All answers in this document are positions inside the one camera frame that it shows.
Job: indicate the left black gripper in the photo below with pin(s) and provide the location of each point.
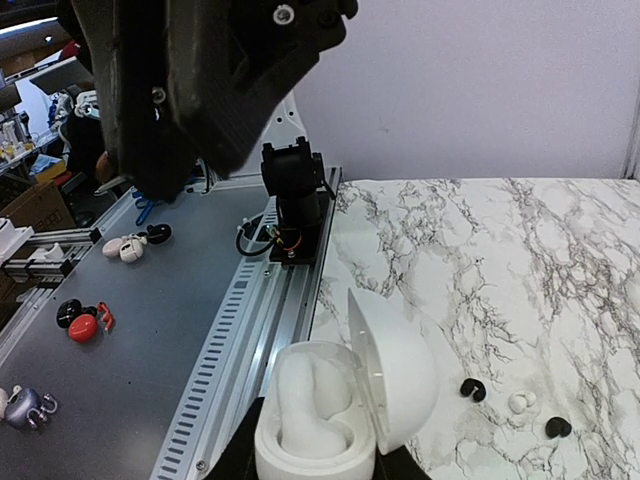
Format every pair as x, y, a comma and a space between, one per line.
181, 81

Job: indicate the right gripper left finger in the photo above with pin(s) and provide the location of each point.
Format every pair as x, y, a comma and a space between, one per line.
237, 461

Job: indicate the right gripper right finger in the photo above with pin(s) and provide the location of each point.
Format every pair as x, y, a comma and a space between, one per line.
398, 465

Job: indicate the white earbud charging case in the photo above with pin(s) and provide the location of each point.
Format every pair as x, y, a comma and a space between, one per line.
394, 381

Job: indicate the white earbud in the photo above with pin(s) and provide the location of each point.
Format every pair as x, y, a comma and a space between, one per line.
310, 391
521, 401

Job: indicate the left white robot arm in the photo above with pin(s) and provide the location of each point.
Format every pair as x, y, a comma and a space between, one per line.
285, 120

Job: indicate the dark earbud case far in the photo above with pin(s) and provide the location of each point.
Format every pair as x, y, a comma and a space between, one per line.
158, 234

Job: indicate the red earbud case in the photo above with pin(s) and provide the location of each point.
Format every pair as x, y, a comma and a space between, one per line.
85, 326

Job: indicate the purple earbud case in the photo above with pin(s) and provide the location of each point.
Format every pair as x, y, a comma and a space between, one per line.
25, 408

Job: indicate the black glossy earbud case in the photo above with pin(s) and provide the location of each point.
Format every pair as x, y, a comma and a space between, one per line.
69, 310

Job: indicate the black earbud lower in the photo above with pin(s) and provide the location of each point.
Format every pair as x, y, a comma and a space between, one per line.
473, 388

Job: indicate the black earbud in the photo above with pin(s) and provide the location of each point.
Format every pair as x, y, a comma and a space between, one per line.
558, 427
473, 388

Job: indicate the black earbud upper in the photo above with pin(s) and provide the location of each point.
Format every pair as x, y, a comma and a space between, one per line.
558, 427

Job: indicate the cardboard box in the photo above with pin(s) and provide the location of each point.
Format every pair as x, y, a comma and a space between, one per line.
42, 207

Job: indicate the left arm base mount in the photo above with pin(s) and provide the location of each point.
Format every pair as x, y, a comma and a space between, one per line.
295, 177

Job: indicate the aluminium front rail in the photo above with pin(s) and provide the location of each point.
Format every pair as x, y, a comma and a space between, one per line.
267, 306

